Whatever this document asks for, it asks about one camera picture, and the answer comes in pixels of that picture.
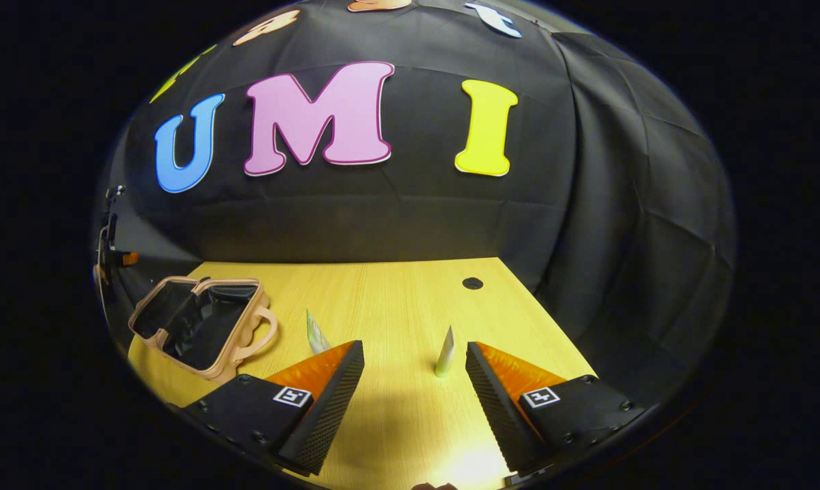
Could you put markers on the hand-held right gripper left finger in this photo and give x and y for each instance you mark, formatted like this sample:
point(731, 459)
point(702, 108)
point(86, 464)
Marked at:
point(321, 415)

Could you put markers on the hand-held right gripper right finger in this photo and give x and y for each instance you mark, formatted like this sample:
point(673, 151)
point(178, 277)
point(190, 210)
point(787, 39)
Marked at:
point(498, 415)

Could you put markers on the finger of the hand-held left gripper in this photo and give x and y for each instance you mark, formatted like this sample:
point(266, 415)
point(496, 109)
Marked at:
point(129, 258)

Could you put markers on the white and green cream tube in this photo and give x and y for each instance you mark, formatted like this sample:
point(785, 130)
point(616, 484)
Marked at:
point(316, 337)

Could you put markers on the light green cream tube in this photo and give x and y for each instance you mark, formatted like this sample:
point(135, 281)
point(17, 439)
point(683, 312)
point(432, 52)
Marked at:
point(445, 357)

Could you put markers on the pink suitcase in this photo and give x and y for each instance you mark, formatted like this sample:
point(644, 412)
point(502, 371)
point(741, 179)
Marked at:
point(199, 327)

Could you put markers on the black table grommet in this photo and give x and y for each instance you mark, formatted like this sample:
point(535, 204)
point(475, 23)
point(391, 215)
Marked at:
point(472, 283)

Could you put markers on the black backdrop cloth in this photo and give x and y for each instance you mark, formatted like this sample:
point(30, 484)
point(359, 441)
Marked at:
point(416, 218)

